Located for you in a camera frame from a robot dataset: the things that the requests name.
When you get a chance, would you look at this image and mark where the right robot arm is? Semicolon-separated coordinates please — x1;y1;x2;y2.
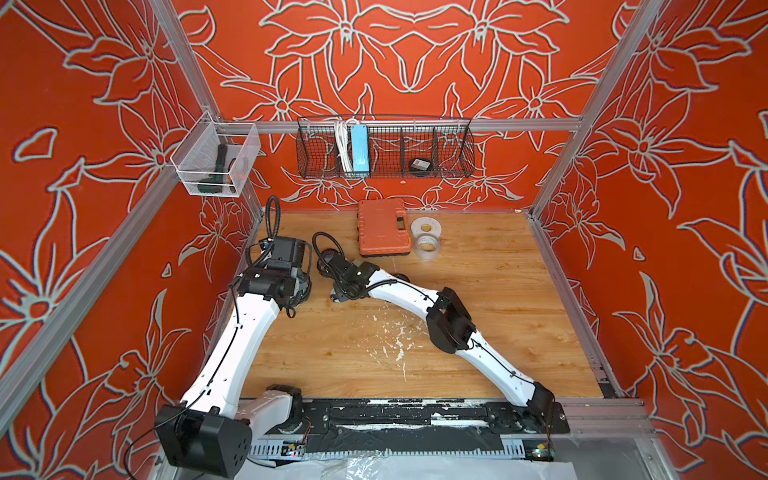
317;249;556;428

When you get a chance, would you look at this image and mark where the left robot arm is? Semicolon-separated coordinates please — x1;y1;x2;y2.
154;236;312;479

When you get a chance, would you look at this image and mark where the orange plastic tool case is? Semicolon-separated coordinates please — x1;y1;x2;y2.
357;198;412;257

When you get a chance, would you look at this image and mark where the clear packing tape roll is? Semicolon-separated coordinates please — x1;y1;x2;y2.
414;234;441;261

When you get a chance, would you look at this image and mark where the white tape roll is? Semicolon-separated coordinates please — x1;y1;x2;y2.
410;217;442;239

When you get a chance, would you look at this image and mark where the green screwdriver in box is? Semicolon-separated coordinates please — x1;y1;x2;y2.
198;144;227;194

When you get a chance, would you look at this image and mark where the clear acrylic wall box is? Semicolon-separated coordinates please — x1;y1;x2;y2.
171;112;261;198

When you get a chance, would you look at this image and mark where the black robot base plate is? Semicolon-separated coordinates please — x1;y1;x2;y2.
248;397;571;454

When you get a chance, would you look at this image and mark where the white power strip cord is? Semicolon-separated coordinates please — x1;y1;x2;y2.
333;119;354;175

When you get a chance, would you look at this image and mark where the black wire wall basket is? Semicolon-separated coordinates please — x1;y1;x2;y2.
296;115;476;180

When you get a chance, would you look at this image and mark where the aluminium horizontal back rail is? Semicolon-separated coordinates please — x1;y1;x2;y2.
214;118;581;135

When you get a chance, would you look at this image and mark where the aluminium frame post right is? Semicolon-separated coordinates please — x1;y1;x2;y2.
529;0;663;220

